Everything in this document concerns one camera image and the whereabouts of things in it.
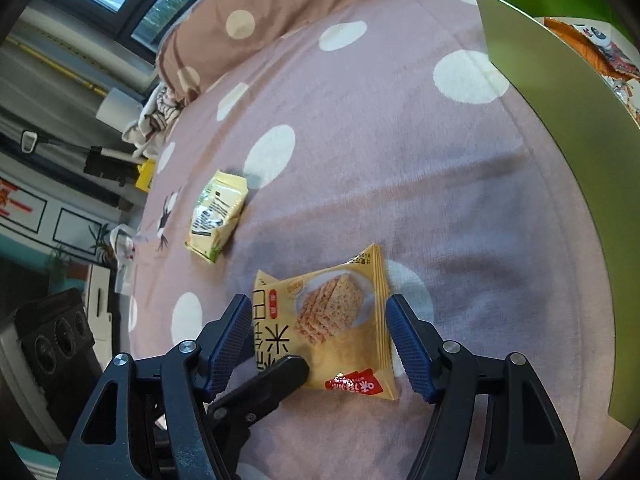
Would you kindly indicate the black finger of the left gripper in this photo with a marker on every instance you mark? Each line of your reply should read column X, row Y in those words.
column 230, row 418

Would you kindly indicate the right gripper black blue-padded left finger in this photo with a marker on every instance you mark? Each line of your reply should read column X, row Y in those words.
column 114, row 437

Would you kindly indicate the orange cracker snack packet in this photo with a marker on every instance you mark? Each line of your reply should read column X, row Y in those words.
column 332, row 318

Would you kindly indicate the pale green yam snack packet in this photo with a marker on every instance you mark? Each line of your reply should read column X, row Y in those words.
column 216, row 214

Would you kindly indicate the black speaker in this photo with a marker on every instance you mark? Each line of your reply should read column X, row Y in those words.
column 58, row 346

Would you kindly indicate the white plastic bag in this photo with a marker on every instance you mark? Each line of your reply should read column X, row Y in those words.
column 121, row 239

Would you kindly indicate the small yellow box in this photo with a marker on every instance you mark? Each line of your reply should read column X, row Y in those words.
column 145, row 176

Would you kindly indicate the white patterned cloth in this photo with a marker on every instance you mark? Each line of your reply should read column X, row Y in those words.
column 149, row 131

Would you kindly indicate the white paper roll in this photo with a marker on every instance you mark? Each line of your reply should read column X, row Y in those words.
column 118, row 110

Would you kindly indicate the green storage box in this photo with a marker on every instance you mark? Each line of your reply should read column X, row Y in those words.
column 599, row 139

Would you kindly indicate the pink polka dot bedsheet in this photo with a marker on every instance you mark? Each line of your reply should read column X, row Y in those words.
column 487, row 237

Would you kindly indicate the orange snack pack in box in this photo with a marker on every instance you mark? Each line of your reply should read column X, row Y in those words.
column 599, row 50

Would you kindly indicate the brown polka dot pillow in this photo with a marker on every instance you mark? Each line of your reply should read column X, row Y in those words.
column 368, row 67

